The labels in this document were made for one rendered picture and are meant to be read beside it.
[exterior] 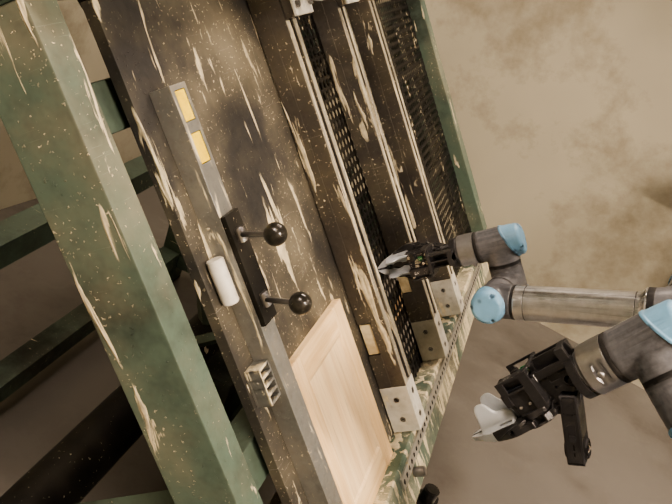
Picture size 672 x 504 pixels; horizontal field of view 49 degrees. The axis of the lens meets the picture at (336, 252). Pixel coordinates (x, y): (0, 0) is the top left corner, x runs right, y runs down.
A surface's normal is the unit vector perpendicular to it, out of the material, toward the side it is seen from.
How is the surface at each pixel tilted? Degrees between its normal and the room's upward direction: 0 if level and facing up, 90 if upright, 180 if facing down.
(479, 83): 90
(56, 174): 90
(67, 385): 0
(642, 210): 90
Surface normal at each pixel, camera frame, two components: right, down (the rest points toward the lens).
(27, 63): -0.30, 0.36
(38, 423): 0.33, -0.83
